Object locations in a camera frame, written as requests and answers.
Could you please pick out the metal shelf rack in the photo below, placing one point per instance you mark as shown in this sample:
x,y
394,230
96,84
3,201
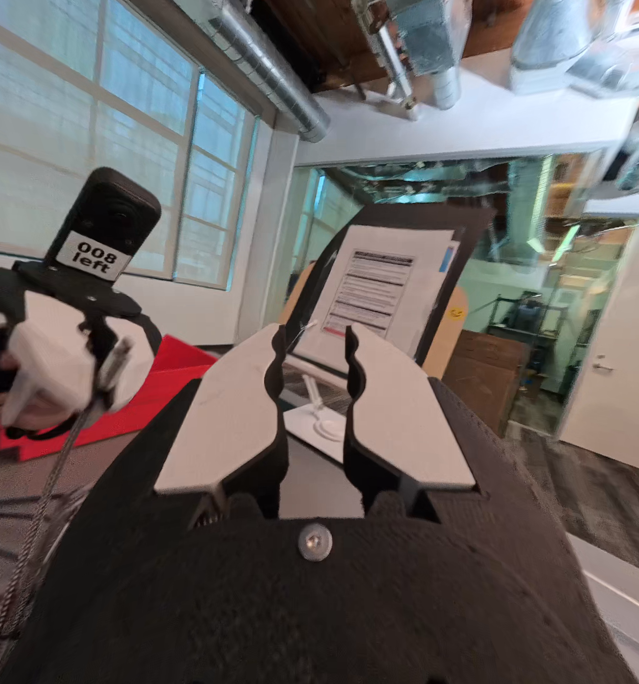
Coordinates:
x,y
528,320

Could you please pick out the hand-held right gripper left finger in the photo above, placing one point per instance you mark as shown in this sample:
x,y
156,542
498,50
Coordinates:
x,y
223,417

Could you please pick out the white door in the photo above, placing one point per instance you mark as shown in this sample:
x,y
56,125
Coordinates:
x,y
618,320

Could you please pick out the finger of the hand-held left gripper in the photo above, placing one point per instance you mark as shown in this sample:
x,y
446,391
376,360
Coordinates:
x,y
52,363
135,374

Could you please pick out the brown cardboard box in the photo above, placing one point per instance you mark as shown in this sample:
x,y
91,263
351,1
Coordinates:
x,y
485,374

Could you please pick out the large silver duct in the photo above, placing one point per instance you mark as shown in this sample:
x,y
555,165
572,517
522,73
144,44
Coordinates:
x,y
554,37

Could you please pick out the wooden stand board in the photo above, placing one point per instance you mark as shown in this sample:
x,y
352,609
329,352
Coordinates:
x,y
447,347

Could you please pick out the red plastic bin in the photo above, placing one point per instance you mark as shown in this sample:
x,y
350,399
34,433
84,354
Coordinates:
x,y
153,395

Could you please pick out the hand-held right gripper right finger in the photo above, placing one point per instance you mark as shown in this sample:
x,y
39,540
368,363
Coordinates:
x,y
405,422

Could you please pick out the rectangular metal duct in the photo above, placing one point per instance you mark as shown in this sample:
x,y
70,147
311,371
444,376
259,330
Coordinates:
x,y
426,37

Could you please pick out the large window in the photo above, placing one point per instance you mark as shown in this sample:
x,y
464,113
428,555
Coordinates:
x,y
137,133

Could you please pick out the printed instruction sheet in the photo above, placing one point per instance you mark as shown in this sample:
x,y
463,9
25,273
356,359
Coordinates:
x,y
378,288

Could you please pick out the silver spiral air duct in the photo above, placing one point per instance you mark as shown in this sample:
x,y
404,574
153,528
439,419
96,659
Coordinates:
x,y
276,69

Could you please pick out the yellow smiley sticker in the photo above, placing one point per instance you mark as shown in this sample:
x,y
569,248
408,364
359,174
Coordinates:
x,y
458,313

